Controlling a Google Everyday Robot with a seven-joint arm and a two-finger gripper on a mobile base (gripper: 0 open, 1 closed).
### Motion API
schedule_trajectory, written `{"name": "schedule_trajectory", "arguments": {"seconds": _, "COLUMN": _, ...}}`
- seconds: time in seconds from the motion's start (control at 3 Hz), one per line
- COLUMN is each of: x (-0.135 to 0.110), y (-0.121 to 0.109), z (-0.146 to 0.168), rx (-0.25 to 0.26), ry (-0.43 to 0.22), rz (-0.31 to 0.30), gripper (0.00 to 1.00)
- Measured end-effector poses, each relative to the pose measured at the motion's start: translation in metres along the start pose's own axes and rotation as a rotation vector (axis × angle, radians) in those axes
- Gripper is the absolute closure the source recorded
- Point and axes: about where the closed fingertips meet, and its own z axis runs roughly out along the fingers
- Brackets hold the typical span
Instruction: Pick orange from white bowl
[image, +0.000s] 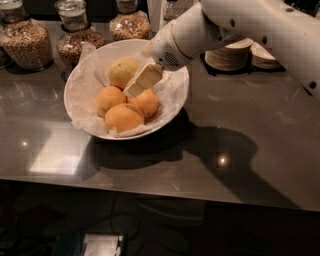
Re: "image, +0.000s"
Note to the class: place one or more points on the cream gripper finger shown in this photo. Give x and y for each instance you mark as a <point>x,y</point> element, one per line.
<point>146,78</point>
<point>146,50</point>

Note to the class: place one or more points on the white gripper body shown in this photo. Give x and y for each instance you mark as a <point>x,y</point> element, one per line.
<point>164,46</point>

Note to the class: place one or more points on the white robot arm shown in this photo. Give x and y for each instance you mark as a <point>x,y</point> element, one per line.
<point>292,36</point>

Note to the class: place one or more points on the right orange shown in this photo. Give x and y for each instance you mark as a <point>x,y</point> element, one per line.
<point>147,101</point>

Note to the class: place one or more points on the white ceramic bowl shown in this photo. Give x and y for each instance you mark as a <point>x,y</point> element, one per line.
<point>176,90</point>

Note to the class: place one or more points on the left orange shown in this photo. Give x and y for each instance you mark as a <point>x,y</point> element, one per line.
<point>109,97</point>

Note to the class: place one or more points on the front orange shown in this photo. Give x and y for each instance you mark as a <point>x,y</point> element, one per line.
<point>124,117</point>

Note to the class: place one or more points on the white paper bowl liner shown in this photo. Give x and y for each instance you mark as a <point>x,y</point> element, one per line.
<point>86,83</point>

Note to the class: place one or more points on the right glass cereal jar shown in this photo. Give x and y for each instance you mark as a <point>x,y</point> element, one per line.
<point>130,22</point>

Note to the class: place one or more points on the glass cereal jar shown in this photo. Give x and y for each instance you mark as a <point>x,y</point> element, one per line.
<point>77,31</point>
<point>130,22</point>

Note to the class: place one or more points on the white upright stand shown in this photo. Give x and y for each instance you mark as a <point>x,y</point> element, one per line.
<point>155,12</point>

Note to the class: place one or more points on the clear glass bottle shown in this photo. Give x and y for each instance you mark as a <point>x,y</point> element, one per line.
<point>174,8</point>

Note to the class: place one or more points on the middle glass cereal jar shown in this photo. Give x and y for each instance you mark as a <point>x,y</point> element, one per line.
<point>77,31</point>

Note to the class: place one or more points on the small stack paper bowls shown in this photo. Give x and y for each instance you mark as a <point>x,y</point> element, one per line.
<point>261,58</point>

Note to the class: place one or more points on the large glass grain jar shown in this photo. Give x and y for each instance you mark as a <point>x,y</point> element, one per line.
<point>25,40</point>

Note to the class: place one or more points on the silver box under table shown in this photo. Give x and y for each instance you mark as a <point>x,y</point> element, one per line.
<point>90,244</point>

